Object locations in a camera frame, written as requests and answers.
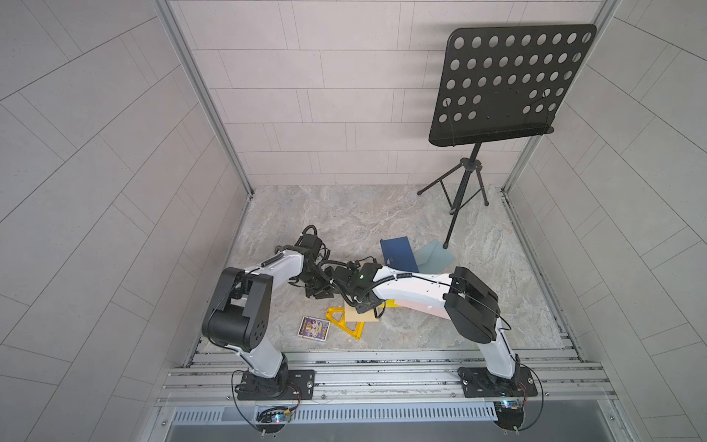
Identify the kraft tan envelope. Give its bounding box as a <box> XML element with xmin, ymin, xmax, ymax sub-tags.
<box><xmin>344</xmin><ymin>304</ymin><xmax>379</xmax><ymax>322</ymax></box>

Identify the navy blue envelope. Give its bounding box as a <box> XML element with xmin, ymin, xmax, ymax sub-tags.
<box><xmin>380</xmin><ymin>237</ymin><xmax>418</xmax><ymax>273</ymax></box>

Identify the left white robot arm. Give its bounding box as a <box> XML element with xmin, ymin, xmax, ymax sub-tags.
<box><xmin>201</xmin><ymin>249</ymin><xmax>331</xmax><ymax>379</ymax></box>

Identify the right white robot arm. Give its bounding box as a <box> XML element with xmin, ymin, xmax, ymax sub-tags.
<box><xmin>329</xmin><ymin>263</ymin><xmax>517</xmax><ymax>380</ymax></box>

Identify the pink envelope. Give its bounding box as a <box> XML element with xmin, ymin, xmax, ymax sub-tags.
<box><xmin>395</xmin><ymin>299</ymin><xmax>449</xmax><ymax>320</ymax></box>

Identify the light teal envelope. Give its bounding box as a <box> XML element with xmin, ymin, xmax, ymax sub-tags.
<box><xmin>414</xmin><ymin>241</ymin><xmax>456</xmax><ymax>274</ymax></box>

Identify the colourful picture card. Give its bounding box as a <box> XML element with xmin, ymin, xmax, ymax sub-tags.
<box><xmin>298</xmin><ymin>316</ymin><xmax>331</xmax><ymax>342</ymax></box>

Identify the yellow triangle ruler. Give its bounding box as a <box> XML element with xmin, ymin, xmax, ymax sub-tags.
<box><xmin>325</xmin><ymin>307</ymin><xmax>365</xmax><ymax>340</ymax></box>

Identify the left circuit board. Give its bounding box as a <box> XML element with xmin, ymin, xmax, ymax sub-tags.
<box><xmin>256</xmin><ymin>406</ymin><xmax>296</xmax><ymax>425</ymax></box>

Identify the circuit board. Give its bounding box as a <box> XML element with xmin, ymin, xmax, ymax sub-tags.
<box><xmin>493</xmin><ymin>398</ymin><xmax>525</xmax><ymax>432</ymax></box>
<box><xmin>256</xmin><ymin>406</ymin><xmax>296</xmax><ymax>425</ymax></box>

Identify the right circuit board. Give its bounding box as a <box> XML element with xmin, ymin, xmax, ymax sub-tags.
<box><xmin>493</xmin><ymin>398</ymin><xmax>525</xmax><ymax>432</ymax></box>

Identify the black perforated music stand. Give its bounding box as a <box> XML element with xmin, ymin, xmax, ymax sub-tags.
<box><xmin>428</xmin><ymin>24</ymin><xmax>598</xmax><ymax>217</ymax></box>

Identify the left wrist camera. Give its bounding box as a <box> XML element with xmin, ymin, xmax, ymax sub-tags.
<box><xmin>295</xmin><ymin>233</ymin><xmax>323</xmax><ymax>258</ymax></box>

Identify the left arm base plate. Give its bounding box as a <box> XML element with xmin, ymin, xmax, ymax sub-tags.
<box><xmin>237</xmin><ymin>370</ymin><xmax>316</xmax><ymax>401</ymax></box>

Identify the aluminium rail frame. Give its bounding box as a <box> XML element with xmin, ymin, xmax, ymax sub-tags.
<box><xmin>156</xmin><ymin>347</ymin><xmax>616</xmax><ymax>406</ymax></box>

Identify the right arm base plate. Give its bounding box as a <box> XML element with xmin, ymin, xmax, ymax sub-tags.
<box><xmin>458</xmin><ymin>365</ymin><xmax>539</xmax><ymax>399</ymax></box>

